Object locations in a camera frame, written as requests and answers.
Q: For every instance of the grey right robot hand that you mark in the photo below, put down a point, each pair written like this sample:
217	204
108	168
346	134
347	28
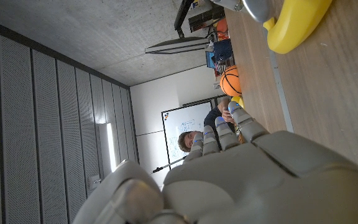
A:
258	7

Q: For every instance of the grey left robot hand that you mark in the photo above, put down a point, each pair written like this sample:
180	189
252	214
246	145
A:
259	186

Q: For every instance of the yellow toy banana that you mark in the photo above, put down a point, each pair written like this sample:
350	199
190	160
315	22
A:
294	28

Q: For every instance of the orange toy basketball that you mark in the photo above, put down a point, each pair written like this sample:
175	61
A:
230	81

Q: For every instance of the yellow toy lemon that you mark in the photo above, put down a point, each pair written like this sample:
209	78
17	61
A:
238	100

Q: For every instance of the person in dark polo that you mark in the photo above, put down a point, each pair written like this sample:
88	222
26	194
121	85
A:
188	141

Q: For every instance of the whiteboard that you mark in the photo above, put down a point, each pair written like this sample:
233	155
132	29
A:
182	124

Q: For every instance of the ceiling light strip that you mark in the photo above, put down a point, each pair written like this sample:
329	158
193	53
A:
111	149

